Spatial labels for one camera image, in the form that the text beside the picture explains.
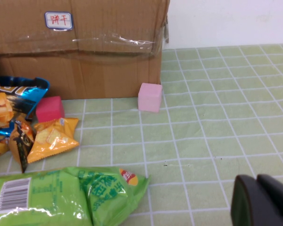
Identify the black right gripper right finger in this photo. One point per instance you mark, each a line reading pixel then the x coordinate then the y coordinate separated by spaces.
pixel 278 190

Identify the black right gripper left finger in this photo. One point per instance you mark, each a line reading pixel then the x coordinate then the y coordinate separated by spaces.
pixel 252 204

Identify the yellow cracker snack packet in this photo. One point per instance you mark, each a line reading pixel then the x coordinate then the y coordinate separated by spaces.
pixel 52 141

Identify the green checkered tablecloth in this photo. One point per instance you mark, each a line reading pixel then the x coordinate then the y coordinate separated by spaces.
pixel 214 129

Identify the light pink foam cube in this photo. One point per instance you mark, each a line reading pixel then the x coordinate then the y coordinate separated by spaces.
pixel 149 97

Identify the green chip bag with barcode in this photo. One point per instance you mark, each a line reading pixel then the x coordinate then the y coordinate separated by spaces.
pixel 61 200

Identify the taped cardboard box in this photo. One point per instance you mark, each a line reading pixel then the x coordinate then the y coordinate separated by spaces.
pixel 96 70

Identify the magenta foam cube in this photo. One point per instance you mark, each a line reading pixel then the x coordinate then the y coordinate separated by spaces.
pixel 49 109

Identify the white label on taped box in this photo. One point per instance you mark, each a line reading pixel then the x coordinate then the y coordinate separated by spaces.
pixel 59 21

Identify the blue black chip bag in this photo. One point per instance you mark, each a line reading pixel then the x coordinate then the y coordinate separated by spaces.
pixel 4 103

